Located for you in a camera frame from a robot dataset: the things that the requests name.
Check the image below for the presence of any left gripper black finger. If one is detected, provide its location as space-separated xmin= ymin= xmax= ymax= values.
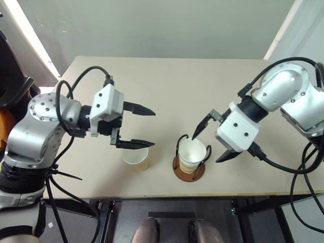
xmin=123 ymin=101 xmax=156 ymax=117
xmin=110 ymin=128 xmax=156 ymax=150

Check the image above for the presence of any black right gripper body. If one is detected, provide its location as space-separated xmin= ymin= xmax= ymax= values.
xmin=218 ymin=108 xmax=232 ymax=125

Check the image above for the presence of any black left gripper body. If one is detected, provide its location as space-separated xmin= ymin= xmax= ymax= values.
xmin=97 ymin=114 xmax=125 ymax=137

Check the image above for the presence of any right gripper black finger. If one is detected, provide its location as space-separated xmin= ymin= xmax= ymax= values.
xmin=191 ymin=109 xmax=224 ymax=140
xmin=215 ymin=149 xmax=243 ymax=164

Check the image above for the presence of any white paper cup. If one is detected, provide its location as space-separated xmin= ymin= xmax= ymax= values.
xmin=177 ymin=138 xmax=207 ymax=174
xmin=121 ymin=146 xmax=149 ymax=173

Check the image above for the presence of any black zip tie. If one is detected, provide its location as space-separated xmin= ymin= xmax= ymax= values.
xmin=49 ymin=169 xmax=84 ymax=181

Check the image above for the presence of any black floor tape strip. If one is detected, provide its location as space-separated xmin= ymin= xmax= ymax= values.
xmin=147 ymin=211 xmax=196 ymax=219

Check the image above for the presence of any dark rounded shape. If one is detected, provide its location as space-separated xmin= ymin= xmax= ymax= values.
xmin=189 ymin=218 xmax=224 ymax=243
xmin=132 ymin=218 xmax=160 ymax=243

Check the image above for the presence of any dark brown chair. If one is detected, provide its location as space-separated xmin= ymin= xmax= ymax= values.
xmin=0 ymin=11 xmax=42 ymax=110

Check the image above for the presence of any orange object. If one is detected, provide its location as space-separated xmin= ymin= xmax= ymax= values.
xmin=0 ymin=109 xmax=16 ymax=142

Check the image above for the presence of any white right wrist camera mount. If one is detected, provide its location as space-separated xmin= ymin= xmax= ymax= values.
xmin=214 ymin=102 xmax=260 ymax=153

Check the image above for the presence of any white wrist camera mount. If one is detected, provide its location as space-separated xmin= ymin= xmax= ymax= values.
xmin=89 ymin=84 xmax=125 ymax=138
xmin=214 ymin=102 xmax=260 ymax=153

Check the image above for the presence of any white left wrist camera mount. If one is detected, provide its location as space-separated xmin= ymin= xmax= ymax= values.
xmin=89 ymin=84 xmax=125 ymax=138

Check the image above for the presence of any black wire cup holder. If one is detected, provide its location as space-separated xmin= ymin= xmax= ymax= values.
xmin=172 ymin=134 xmax=212 ymax=182

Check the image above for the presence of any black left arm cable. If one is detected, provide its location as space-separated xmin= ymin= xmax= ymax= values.
xmin=55 ymin=80 xmax=87 ymax=139

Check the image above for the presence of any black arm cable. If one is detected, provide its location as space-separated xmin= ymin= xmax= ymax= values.
xmin=55 ymin=80 xmax=87 ymax=139
xmin=237 ymin=57 xmax=324 ymax=98

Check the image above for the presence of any black left wrist camera cable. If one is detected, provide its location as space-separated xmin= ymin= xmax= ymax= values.
xmin=66 ymin=66 xmax=115 ymax=99

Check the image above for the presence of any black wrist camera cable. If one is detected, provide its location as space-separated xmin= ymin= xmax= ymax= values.
xmin=248 ymin=140 xmax=324 ymax=230
xmin=66 ymin=66 xmax=115 ymax=99

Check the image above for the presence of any black metal table frame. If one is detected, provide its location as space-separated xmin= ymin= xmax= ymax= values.
xmin=42 ymin=194 xmax=296 ymax=243

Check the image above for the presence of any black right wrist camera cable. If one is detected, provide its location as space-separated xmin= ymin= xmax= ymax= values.
xmin=248 ymin=140 xmax=324 ymax=230

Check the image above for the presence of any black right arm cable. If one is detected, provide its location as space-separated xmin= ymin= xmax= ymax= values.
xmin=237 ymin=57 xmax=324 ymax=98

